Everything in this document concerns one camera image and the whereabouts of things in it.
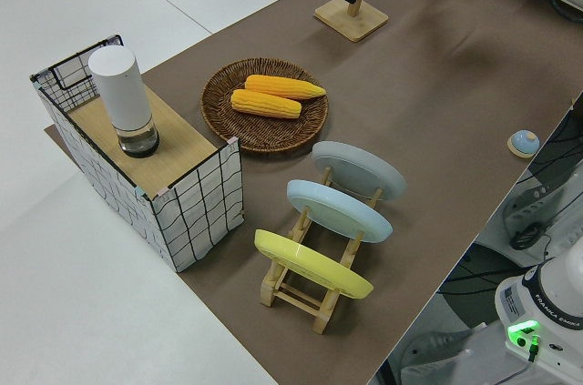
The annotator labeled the brown wicker basket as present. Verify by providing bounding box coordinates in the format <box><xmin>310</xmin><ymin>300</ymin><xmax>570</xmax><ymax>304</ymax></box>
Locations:
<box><xmin>200</xmin><ymin>56</ymin><xmax>330</xmax><ymax>158</ymax></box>

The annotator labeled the light blue plate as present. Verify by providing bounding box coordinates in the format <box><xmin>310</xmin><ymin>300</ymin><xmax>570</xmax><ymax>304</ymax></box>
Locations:
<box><xmin>285</xmin><ymin>179</ymin><xmax>394</xmax><ymax>244</ymax></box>

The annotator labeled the grey plate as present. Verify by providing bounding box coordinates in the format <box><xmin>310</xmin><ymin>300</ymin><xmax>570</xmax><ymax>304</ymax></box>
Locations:
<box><xmin>311</xmin><ymin>140</ymin><xmax>408</xmax><ymax>201</ymax></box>

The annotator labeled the yellow corn cob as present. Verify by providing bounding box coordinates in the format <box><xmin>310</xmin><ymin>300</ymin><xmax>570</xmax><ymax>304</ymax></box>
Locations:
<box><xmin>230</xmin><ymin>88</ymin><xmax>303</xmax><ymax>120</ymax></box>
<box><xmin>244</xmin><ymin>75</ymin><xmax>328</xmax><ymax>101</ymax></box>

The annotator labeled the yellow plate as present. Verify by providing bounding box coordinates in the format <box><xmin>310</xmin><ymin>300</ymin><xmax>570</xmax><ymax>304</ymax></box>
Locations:
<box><xmin>253</xmin><ymin>228</ymin><xmax>375</xmax><ymax>300</ymax></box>

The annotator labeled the wooden plate rack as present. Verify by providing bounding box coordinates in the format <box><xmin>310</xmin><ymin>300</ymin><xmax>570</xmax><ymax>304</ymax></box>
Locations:
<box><xmin>260</xmin><ymin>165</ymin><xmax>384</xmax><ymax>335</ymax></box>

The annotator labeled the brown table mat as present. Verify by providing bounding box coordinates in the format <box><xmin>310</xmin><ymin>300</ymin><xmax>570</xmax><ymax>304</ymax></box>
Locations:
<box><xmin>44</xmin><ymin>0</ymin><xmax>583</xmax><ymax>385</ymax></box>

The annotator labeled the white cylinder bottle clear base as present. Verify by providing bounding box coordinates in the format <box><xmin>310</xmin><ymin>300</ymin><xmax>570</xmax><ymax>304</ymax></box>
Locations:
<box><xmin>87</xmin><ymin>46</ymin><xmax>161</xmax><ymax>159</ymax></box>

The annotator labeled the white power strip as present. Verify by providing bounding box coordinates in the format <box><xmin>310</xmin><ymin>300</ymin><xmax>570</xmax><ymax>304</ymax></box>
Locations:
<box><xmin>500</xmin><ymin>170</ymin><xmax>576</xmax><ymax>249</ymax></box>

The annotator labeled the wire grid shelf wooden top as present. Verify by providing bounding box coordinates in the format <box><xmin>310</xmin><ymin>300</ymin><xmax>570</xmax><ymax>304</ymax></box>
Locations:
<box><xmin>29</xmin><ymin>33</ymin><xmax>246</xmax><ymax>273</ymax></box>

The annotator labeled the black cable with plug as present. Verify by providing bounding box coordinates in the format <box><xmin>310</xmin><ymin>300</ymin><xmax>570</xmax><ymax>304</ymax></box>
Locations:
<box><xmin>508</xmin><ymin>220</ymin><xmax>555</xmax><ymax>268</ymax></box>

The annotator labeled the green plug cable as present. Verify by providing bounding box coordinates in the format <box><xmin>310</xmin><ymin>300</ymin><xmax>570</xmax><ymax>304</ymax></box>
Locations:
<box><xmin>526</xmin><ymin>333</ymin><xmax>542</xmax><ymax>362</ymax></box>

